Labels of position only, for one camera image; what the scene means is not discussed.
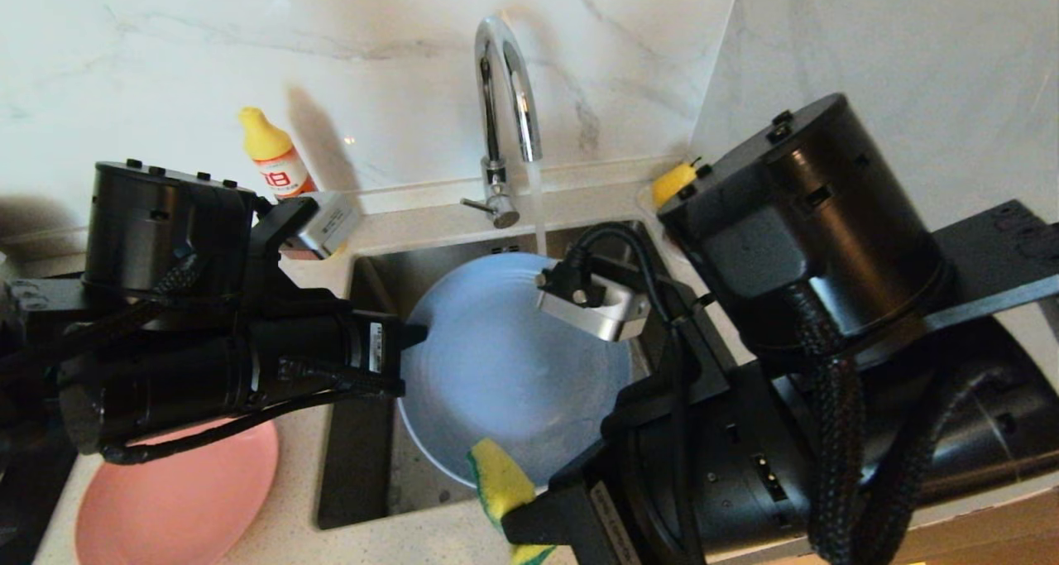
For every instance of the pink plate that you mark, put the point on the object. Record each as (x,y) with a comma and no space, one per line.
(182,507)

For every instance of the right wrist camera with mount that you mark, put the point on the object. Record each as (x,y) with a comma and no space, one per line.
(596,304)

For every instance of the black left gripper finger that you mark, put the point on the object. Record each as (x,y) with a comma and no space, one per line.
(405,335)

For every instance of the chrome gooseneck faucet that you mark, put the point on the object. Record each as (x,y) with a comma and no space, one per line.
(496,93)

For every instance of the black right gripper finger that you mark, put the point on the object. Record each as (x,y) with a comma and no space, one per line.
(538,528)

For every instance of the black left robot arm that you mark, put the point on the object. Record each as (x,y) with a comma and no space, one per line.
(165,366)

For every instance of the running water stream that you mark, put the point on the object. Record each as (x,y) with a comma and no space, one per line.
(538,209)

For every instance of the orange dish soap bottle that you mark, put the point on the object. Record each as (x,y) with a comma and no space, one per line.
(269,147)

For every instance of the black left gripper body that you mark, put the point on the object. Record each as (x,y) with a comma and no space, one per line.
(372,354)

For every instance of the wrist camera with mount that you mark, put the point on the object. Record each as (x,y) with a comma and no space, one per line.
(327,226)
(596,304)

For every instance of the blue plate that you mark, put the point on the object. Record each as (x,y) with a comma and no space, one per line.
(496,366)

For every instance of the stainless steel sink basin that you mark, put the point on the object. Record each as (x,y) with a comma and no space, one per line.
(364,449)

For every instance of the yellow green sponge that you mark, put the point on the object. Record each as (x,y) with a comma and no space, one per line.
(500,482)

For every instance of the black glass cooktop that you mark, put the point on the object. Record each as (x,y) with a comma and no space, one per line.
(29,507)

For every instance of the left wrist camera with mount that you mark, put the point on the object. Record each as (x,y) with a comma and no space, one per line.
(327,226)

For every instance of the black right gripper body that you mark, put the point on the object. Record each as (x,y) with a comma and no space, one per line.
(604,515)

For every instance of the yellow pear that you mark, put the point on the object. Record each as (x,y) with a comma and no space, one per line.
(670,186)

